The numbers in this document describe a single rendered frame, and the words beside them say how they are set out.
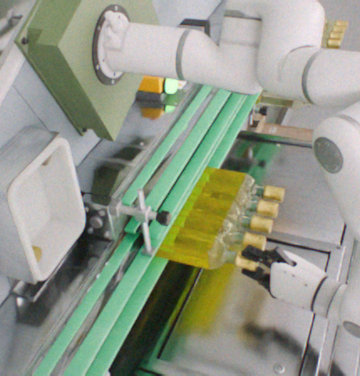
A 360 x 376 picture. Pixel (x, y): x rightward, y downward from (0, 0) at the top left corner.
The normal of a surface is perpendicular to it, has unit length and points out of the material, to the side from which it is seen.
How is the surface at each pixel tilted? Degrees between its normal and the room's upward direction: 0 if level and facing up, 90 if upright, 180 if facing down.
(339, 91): 81
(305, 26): 53
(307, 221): 90
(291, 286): 107
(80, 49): 1
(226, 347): 90
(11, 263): 90
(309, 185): 90
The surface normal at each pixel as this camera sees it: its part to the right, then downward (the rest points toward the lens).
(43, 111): 0.92, 0.17
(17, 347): -0.08, -0.80
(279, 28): -0.61, 0.15
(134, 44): -0.37, 0.02
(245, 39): -0.23, 0.22
